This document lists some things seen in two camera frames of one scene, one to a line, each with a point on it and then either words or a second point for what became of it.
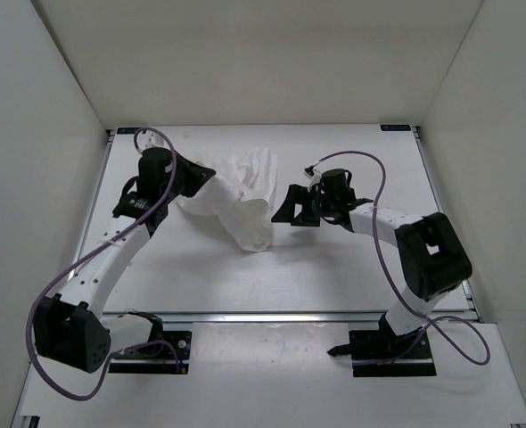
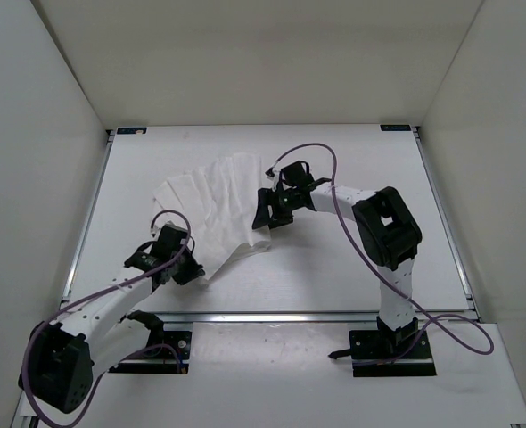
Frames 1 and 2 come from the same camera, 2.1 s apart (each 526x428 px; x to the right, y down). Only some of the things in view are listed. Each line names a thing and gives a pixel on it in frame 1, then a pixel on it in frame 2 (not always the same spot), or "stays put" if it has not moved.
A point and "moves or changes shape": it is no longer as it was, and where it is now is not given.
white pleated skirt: (239, 196) moves or changes shape
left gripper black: (201, 175) → (193, 270)
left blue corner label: (127, 130) stays put
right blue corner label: (396, 127) stays put
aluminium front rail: (273, 316) stays put
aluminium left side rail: (92, 202) stays put
